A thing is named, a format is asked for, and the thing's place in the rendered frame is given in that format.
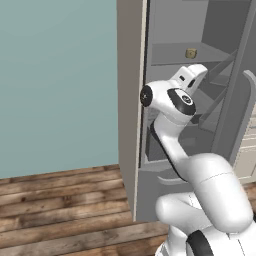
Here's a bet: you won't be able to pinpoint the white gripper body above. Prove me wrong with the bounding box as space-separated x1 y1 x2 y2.
186 63 209 89

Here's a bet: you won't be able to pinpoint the tan cheese block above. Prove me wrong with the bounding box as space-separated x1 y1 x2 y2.
185 48 198 60

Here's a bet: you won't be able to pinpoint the grey fridge door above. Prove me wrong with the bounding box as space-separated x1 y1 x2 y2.
199 0 256 165

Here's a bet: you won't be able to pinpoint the grey open fridge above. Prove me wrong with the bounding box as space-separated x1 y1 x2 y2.
116 0 256 223

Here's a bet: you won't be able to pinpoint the grey fridge freezer drawer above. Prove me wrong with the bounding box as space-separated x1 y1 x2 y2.
134 165 198 223

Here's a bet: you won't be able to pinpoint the beige cupboard drawers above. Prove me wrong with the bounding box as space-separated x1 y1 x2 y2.
233 108 256 185

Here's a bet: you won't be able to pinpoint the grey freezer drawer handle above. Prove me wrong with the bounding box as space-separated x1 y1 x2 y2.
156 174 188 187

